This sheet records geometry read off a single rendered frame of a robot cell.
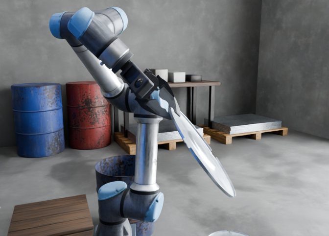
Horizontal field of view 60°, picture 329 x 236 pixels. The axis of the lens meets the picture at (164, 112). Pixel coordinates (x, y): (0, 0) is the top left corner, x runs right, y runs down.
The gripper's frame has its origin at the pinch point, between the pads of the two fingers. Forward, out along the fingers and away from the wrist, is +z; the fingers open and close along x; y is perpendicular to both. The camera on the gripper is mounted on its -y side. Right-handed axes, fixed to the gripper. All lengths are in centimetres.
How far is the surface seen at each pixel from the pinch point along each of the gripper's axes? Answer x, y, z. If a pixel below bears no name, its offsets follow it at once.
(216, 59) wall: -100, 443, 77
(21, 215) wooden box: 102, 75, -4
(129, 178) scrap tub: 53, 93, 28
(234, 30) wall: -160, 456, 65
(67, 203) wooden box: 87, 86, 11
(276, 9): -235, 443, 90
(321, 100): -156, 345, 221
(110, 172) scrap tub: 71, 129, 24
